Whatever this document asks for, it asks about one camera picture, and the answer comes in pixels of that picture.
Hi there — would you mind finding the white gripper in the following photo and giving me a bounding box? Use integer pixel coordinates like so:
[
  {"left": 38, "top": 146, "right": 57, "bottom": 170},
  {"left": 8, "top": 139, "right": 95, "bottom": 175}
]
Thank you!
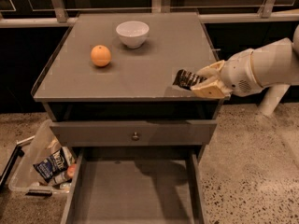
[{"left": 191, "top": 49, "right": 263, "bottom": 99}]

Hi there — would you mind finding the black rxbar chocolate bar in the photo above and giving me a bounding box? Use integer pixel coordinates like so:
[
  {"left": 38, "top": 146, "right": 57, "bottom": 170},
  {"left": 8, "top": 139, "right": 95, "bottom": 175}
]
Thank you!
[{"left": 173, "top": 69, "right": 206, "bottom": 91}]

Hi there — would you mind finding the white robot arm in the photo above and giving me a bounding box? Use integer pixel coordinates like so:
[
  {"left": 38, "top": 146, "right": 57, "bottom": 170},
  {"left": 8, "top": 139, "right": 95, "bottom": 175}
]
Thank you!
[{"left": 191, "top": 26, "right": 299, "bottom": 99}]

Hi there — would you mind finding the grey top drawer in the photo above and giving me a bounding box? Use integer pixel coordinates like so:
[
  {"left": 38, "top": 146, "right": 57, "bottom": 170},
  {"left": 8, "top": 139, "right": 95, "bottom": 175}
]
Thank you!
[{"left": 50, "top": 120, "right": 217, "bottom": 147}]

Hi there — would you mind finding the metal drawer knob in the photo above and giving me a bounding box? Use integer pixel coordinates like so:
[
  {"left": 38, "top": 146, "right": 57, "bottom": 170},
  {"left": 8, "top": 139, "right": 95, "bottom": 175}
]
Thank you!
[{"left": 132, "top": 132, "right": 140, "bottom": 141}]

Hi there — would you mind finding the grey drawer cabinet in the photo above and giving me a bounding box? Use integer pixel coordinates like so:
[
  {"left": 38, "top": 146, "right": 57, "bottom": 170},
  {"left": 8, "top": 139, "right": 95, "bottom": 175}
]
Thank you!
[{"left": 31, "top": 12, "right": 233, "bottom": 224}]

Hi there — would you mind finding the open grey middle drawer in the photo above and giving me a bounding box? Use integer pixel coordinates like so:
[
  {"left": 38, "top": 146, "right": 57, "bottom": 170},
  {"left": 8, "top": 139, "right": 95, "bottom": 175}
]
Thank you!
[{"left": 61, "top": 147, "right": 207, "bottom": 224}]

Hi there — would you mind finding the white ceramic bowl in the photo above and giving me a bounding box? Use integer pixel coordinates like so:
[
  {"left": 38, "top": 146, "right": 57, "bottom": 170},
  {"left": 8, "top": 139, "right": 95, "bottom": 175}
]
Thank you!
[{"left": 116, "top": 21, "right": 150, "bottom": 49}]

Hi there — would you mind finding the orange fruit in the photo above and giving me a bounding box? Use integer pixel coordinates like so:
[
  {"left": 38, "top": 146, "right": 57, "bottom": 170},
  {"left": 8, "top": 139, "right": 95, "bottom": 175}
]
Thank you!
[{"left": 91, "top": 45, "right": 111, "bottom": 67}]

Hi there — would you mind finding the red apple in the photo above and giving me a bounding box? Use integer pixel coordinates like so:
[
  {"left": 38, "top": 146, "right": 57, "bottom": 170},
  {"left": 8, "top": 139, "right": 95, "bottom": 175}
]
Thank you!
[{"left": 66, "top": 163, "right": 77, "bottom": 178}]

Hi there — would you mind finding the blue kettle chips bag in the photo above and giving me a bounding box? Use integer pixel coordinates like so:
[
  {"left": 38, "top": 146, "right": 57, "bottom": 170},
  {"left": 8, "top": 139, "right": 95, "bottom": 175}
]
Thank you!
[{"left": 33, "top": 147, "right": 75, "bottom": 183}]

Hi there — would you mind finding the clear plastic storage bin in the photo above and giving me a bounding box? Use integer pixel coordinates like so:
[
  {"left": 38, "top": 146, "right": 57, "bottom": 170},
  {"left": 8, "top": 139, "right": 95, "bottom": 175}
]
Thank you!
[{"left": 8, "top": 119, "right": 77, "bottom": 194}]

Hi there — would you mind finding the white diagonal post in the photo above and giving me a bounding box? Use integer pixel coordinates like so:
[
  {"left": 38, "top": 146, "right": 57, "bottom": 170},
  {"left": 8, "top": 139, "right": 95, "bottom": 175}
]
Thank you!
[{"left": 258, "top": 84, "right": 290, "bottom": 116}]

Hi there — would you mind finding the metal railing frame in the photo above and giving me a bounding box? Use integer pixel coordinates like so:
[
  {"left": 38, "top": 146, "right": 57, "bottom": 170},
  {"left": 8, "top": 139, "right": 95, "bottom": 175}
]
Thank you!
[{"left": 0, "top": 0, "right": 299, "bottom": 28}]

